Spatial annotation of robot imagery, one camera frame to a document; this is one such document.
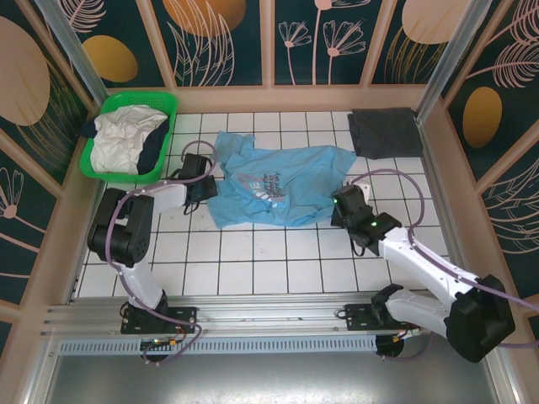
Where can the green plastic basket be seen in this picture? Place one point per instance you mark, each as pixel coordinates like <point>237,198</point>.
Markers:
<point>139,99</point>

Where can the left robot arm, white and black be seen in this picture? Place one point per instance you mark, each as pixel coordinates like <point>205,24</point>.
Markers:
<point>122,227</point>

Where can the aluminium frame post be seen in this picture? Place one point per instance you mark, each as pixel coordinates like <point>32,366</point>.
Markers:
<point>84,63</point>
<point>446,54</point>

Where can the light blue printed t-shirt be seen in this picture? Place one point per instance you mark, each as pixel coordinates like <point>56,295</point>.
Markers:
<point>303,177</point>

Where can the right wrist camera box, white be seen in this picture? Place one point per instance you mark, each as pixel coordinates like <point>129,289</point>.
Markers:
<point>364,188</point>

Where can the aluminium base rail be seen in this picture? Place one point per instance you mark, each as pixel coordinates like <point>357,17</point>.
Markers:
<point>269,313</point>

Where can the grey folded t-shirt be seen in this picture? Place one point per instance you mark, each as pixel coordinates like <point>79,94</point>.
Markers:
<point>385,132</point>

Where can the white t-shirt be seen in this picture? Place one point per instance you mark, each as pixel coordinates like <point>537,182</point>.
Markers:
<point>118,143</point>

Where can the right robot arm, white and black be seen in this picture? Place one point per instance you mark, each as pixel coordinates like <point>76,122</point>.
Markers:
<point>421,256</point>

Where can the grey metal sheet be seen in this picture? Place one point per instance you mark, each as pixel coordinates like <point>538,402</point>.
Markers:
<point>269,379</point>

